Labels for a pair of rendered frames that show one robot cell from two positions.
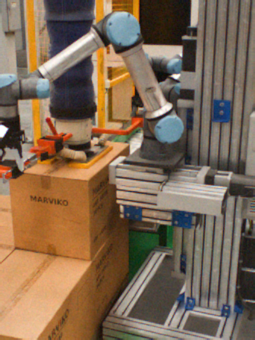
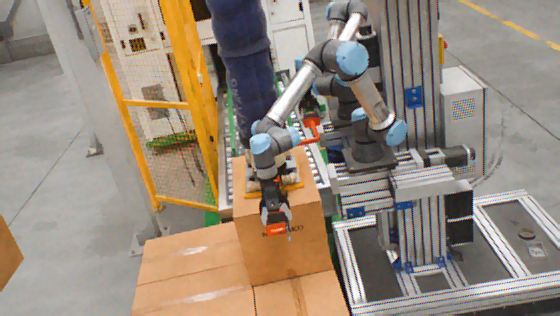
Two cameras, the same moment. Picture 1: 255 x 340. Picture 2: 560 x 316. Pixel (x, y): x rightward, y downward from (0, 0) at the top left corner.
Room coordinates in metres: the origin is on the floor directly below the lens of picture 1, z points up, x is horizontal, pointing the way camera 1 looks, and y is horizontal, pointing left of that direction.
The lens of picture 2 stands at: (0.23, 0.89, 2.16)
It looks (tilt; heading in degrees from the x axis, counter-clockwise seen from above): 27 degrees down; 342
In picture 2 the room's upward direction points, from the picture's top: 12 degrees counter-clockwise
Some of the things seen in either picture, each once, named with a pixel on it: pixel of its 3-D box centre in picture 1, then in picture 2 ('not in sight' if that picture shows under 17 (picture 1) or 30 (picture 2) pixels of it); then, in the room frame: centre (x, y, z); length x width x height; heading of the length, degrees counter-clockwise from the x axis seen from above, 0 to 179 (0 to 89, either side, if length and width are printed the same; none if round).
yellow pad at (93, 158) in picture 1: (91, 152); (289, 168); (2.31, 0.17, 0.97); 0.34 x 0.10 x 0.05; 162
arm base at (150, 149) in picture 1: (155, 144); (367, 145); (2.05, -0.13, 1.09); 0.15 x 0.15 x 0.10
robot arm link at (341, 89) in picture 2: (184, 97); (346, 85); (2.52, -0.31, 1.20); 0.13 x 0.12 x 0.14; 32
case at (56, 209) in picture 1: (75, 193); (279, 210); (2.34, 0.26, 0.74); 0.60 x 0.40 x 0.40; 162
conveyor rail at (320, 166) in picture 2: not in sight; (302, 125); (3.71, -0.49, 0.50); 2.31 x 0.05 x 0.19; 163
